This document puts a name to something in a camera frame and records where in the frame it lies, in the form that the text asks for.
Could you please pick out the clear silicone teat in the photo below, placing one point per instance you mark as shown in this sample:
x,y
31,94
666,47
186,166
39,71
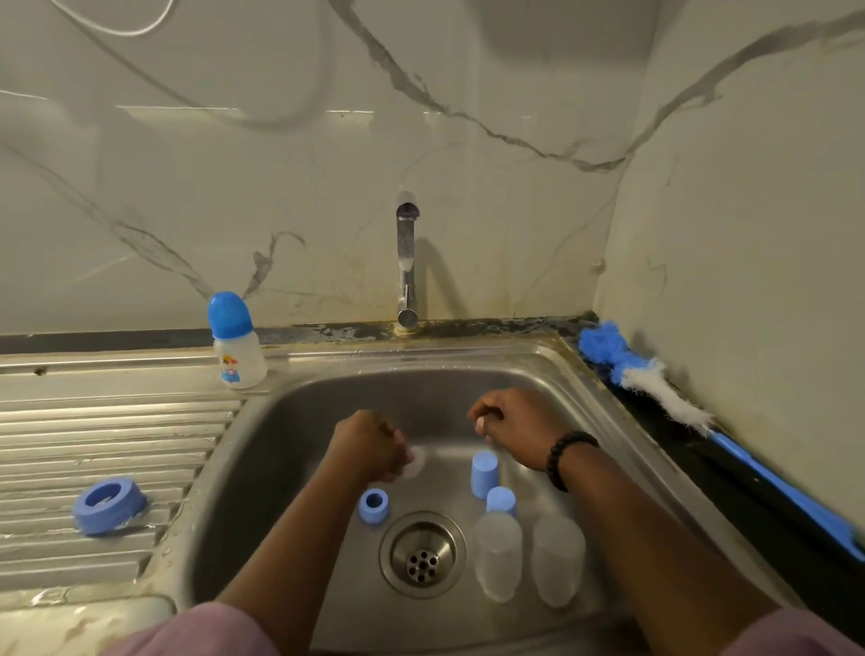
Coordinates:
x,y
412,462

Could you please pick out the blue and white bottle brush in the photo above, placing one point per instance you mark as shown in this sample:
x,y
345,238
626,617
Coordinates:
x,y
608,345

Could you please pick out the blue cylindrical bottle cap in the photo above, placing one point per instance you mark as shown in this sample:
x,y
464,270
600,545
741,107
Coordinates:
x,y
502,499
485,473

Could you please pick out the person's right hand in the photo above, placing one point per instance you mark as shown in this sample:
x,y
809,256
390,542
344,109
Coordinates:
x,y
521,426

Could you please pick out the person's left forearm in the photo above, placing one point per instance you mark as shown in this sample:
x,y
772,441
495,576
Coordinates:
x,y
291,554

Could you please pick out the translucent bottle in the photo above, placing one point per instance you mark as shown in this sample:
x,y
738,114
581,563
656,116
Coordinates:
x,y
499,557
558,561

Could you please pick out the translucent bottle front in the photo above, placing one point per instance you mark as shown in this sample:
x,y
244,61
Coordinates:
x,y
558,561

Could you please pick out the metal sink drain strainer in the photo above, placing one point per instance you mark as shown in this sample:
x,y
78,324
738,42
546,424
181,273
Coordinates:
x,y
423,554

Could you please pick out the pink shirt sleeve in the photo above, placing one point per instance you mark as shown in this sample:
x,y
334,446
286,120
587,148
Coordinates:
x,y
203,631
798,633

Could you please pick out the person's left hand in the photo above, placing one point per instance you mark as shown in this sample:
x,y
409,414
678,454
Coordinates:
x,y
365,446

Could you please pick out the chrome sink faucet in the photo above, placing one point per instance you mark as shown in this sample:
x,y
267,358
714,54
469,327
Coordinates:
x,y
407,264

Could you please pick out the person's right forearm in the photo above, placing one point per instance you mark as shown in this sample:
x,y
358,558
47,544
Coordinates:
x,y
662,561

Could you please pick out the stainless steel sink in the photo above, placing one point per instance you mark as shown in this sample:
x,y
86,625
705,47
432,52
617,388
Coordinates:
x,y
108,446

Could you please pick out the cartoon print baby bottle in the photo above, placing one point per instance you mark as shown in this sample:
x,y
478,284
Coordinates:
x,y
237,352

